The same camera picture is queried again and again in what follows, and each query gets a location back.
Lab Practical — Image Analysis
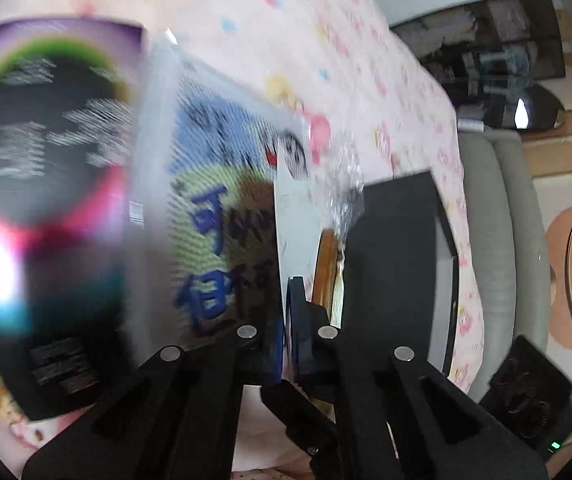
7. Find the black box container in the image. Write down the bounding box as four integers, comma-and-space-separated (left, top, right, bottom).
333, 170, 462, 378

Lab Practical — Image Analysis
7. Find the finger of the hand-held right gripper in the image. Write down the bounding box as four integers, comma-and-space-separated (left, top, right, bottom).
260, 379, 341, 480

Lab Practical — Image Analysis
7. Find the black round table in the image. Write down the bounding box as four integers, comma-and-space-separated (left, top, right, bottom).
458, 85, 567, 133

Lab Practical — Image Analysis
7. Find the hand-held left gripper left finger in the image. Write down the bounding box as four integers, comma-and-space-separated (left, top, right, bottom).
22, 305, 287, 480

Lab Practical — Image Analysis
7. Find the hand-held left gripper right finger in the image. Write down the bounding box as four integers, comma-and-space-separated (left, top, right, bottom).
286, 275, 551, 480

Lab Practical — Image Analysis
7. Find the grey padded bed edge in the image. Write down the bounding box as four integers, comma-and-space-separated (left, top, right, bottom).
458, 127, 552, 401

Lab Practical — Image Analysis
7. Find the clear-sleeved printed card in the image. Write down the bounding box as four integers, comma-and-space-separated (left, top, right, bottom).
118, 27, 367, 361

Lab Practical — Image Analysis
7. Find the cream rug with orange circle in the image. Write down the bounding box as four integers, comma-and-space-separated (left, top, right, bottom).
531, 167, 572, 401

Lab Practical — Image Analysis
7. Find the purple and black box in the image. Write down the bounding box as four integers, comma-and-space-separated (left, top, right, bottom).
0, 19, 149, 421

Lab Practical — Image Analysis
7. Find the black glass cabinet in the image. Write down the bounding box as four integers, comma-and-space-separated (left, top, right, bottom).
391, 0, 567, 111

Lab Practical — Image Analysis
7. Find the pink cartoon printed blanket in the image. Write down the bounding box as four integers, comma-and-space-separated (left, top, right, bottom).
0, 0, 487, 476

